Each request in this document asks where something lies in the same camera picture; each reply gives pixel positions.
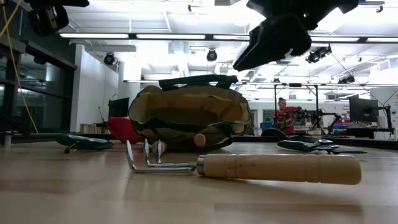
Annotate silver metal post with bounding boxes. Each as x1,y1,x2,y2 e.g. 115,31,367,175
2,130,13,149

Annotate small black monitor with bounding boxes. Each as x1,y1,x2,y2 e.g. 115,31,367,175
108,97,130,119

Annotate three-prong rake wooden handle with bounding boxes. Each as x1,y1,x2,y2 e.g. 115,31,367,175
125,139,363,186

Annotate wooden-handled garden trowel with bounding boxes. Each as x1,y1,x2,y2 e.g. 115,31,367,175
193,133,207,148

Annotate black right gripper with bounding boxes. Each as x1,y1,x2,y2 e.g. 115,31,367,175
233,0,360,73

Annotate wooden crate stack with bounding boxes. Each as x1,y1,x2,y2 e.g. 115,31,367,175
80,123,110,135

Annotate red garden glove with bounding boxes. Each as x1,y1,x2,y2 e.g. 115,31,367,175
106,116,143,144

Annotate yellow cable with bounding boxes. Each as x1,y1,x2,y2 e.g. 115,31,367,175
0,0,39,134

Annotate black ceiling spotlight cluster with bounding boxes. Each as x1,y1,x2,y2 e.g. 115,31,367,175
306,45,333,64
338,74,356,85

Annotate black background desk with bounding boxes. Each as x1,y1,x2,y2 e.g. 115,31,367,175
323,126,396,140

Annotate large black monitor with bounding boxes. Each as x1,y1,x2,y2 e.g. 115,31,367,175
349,97,379,123

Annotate beige green gardening tool bag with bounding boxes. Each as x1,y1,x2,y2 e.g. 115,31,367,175
127,74,252,153

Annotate black metal frame stand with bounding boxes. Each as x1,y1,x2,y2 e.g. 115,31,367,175
273,82,320,128

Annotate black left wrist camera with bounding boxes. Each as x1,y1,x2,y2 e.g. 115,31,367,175
29,4,70,37

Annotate large green-handled pruning shears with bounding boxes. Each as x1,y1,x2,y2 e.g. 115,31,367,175
277,135,368,156

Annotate wooden-handled garden tool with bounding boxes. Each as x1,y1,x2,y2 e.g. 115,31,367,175
151,140,168,154

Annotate person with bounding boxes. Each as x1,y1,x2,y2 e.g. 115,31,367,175
274,97,301,135

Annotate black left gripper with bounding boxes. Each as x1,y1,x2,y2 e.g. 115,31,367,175
24,0,90,8

